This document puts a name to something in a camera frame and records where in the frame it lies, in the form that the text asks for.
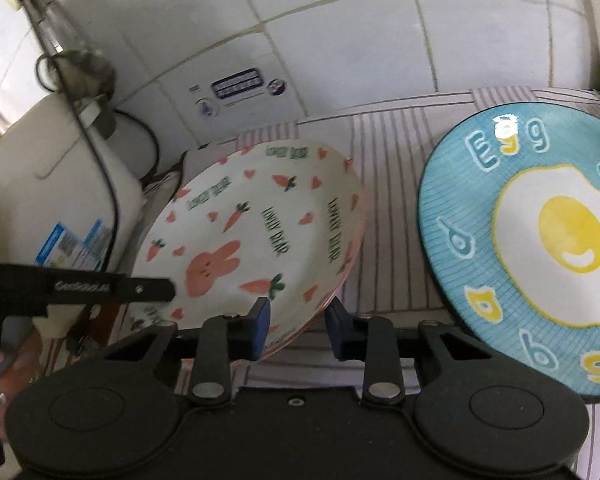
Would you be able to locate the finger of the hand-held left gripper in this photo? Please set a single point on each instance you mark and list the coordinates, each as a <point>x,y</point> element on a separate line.
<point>145,289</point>

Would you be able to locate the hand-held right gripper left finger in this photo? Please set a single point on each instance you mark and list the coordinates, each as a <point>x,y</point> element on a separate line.
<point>261,327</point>

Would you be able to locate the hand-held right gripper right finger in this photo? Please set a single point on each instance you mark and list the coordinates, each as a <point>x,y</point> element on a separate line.
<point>337,332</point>

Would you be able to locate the strawberry pattern plate stack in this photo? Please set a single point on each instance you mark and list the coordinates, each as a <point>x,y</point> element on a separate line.
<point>260,220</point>

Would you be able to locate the blue egg print plate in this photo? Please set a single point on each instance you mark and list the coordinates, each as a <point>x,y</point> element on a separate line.
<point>460,260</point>

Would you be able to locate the white rice cooker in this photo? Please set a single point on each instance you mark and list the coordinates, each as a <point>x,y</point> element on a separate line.
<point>55,175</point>

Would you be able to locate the striped table mat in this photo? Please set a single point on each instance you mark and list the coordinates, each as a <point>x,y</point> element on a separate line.
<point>390,160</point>

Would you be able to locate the wide wall sticker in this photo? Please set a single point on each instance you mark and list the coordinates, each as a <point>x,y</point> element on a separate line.
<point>237,84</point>

